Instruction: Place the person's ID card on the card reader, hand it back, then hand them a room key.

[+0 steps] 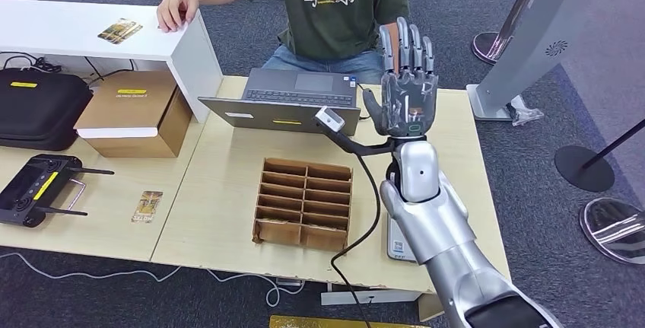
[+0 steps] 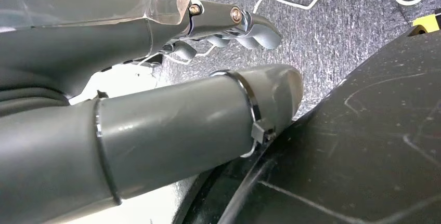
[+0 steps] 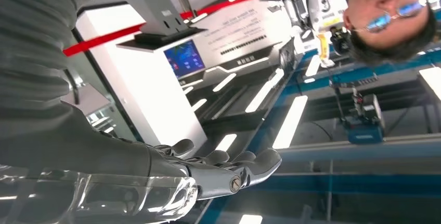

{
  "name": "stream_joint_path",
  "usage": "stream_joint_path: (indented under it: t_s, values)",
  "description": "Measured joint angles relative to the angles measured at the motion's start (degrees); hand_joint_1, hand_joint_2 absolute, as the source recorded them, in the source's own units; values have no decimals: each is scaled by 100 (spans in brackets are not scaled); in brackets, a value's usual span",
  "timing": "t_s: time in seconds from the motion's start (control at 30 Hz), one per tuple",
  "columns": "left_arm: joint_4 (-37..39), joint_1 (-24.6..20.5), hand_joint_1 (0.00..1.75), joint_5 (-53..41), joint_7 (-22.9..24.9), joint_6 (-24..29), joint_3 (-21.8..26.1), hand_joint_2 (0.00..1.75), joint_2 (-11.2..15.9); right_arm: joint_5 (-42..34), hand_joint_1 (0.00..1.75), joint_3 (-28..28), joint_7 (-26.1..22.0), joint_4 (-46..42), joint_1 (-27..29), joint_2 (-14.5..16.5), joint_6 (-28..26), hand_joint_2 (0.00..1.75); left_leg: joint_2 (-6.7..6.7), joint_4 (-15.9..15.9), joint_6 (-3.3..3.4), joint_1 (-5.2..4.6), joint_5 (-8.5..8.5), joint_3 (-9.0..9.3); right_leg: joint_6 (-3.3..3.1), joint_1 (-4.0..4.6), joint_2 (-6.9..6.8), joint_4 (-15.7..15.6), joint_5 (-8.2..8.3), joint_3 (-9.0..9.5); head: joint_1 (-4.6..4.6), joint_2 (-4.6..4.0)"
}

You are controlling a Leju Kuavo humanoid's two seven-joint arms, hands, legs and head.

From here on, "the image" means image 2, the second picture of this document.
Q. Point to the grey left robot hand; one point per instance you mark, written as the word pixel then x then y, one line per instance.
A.
pixel 155 129

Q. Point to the yellow base block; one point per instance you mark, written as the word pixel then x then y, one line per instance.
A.
pixel 427 24

